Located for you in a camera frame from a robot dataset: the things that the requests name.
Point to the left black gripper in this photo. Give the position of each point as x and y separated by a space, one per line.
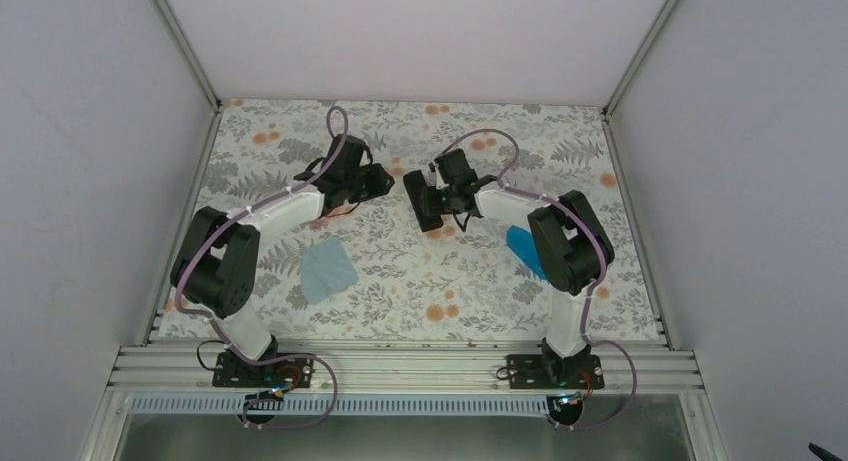
379 188

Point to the white slotted cable duct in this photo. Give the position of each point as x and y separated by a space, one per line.
344 404

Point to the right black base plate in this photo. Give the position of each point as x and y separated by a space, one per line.
533 371

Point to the black glasses pouch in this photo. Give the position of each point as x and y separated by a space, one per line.
425 201

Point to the floral table mat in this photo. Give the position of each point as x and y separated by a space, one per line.
447 284

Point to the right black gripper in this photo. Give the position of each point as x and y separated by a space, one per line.
436 209

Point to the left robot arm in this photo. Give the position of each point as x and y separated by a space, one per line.
215 269

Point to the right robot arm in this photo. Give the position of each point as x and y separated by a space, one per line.
572 248

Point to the light blue cloth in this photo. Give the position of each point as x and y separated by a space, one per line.
326 270

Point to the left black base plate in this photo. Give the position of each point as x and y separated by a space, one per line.
231 372

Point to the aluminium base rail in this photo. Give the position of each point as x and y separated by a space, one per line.
405 369

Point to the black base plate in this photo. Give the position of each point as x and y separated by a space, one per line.
231 372
533 371

